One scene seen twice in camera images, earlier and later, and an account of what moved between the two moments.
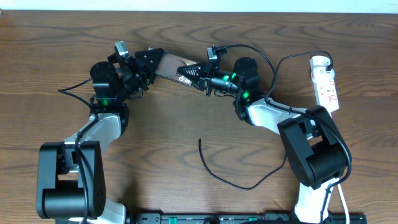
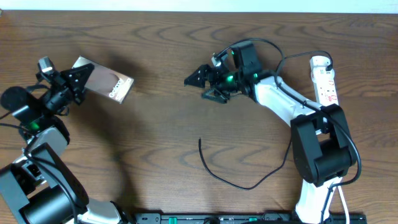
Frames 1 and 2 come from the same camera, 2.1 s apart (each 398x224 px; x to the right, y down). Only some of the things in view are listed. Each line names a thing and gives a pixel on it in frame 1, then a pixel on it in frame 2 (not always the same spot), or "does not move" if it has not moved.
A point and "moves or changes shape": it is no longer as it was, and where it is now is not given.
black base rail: [243, 218] does not move
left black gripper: [142, 69] → [63, 88]
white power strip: [324, 83] does not move
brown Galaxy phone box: [168, 68] moves or changes shape
